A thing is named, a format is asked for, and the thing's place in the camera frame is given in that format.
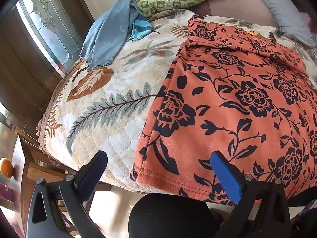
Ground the teal striped cloth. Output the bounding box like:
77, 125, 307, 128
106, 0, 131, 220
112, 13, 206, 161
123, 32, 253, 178
128, 13, 153, 42

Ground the orange floral garment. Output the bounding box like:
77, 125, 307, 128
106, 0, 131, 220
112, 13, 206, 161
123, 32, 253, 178
130, 17, 317, 206

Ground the light blue knit garment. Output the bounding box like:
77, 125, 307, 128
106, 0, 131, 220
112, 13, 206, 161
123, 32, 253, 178
79, 0, 154, 71

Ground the wooden side table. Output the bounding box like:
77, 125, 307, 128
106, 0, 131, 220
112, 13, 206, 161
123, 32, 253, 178
10, 126, 114, 238

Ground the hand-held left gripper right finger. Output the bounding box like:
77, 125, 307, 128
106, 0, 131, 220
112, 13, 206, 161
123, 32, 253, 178
210, 150, 291, 238

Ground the leaf print fleece blanket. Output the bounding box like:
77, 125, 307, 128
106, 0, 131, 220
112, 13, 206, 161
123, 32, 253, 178
36, 9, 317, 194

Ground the orange fruit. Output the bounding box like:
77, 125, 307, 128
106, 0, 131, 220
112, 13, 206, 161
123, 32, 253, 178
0, 158, 13, 178

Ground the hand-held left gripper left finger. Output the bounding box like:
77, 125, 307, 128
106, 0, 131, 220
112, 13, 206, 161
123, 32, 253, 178
27, 150, 108, 238

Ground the person's black trouser leg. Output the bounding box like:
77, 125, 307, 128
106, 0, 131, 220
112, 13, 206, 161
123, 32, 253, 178
128, 193, 224, 238

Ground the grey-blue pillow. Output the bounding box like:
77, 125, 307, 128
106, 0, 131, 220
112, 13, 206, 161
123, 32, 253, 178
248, 0, 317, 48

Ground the person's dark patterned clothing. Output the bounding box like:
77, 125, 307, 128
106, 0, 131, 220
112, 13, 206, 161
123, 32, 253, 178
291, 198, 317, 238

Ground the purple box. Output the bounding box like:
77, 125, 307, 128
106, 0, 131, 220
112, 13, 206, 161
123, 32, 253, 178
0, 183, 15, 200

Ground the wooden stained glass door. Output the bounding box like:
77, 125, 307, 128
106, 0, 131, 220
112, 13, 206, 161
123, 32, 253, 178
0, 0, 95, 129

